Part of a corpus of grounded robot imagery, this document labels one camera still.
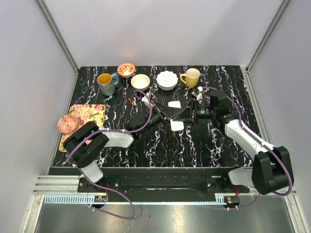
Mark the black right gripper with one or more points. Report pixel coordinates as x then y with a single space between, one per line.
190 112

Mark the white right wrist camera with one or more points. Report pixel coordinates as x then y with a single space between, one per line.
197 93

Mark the red patterned bowl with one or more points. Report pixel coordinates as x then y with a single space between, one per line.
68 124

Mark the aluminium frame post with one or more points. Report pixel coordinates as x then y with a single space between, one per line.
54 29

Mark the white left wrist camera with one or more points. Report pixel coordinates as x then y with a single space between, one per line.
147 100

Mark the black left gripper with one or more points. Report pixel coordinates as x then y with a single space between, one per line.
164 113

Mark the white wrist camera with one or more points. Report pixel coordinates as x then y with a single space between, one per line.
197 93
147 100

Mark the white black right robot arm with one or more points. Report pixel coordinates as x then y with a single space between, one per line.
271 171

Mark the white scalloped bowl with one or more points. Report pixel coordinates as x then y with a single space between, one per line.
167 80

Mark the white red remote control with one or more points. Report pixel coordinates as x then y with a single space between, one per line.
176 125

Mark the floral wooden tray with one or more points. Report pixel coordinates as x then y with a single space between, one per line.
85 113

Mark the blue floral mug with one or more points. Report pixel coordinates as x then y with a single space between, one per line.
108 83

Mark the yellow mug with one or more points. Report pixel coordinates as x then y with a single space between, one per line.
190 78

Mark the orange patterned small bowl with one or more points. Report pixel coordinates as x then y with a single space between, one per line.
126 69

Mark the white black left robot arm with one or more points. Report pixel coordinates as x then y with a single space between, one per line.
84 146

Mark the cream round bowl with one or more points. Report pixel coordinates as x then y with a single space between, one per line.
140 82

